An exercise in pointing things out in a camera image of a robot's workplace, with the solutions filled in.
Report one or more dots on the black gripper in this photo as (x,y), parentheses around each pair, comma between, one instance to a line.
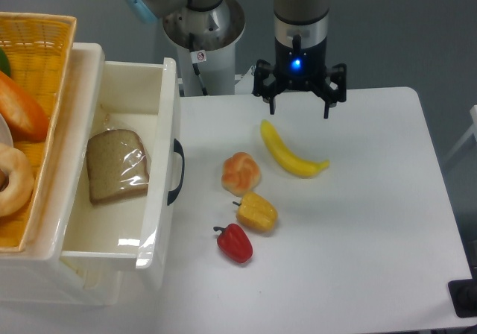
(304,70)

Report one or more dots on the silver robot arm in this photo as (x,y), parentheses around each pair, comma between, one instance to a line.
(297,23)

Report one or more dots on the white top drawer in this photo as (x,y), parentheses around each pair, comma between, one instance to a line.
(131,234)

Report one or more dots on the white drawer cabinet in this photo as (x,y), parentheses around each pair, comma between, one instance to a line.
(39,273)

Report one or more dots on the yellow banana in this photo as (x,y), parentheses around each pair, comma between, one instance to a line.
(288,160)

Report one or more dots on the knotted bread roll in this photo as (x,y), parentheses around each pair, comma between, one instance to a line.
(240,174)

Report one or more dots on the yellow bell pepper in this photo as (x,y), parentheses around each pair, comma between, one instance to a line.
(255,212)

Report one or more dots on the red bell pepper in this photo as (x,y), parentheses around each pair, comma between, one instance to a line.
(234,243)

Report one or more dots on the wrapped brown bread slice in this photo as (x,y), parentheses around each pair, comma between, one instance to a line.
(117,166)

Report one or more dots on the black device at corner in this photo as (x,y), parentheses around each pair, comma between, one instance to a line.
(463,295)

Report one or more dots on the yellow wicker basket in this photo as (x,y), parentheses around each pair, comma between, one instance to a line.
(38,48)

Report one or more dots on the orange baguette bread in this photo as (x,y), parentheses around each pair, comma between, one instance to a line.
(24,116)

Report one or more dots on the green vegetable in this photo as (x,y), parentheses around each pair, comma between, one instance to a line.
(4,63)

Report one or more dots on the white plate edge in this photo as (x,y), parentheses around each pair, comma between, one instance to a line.
(5,134)

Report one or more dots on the tan bagel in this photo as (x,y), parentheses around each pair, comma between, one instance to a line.
(16,166)

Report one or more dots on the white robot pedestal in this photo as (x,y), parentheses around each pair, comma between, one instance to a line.
(206,47)

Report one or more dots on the black drawer handle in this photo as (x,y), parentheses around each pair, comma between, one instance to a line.
(179,167)

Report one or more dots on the white frame at right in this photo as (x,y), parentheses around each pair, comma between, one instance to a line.
(464,144)

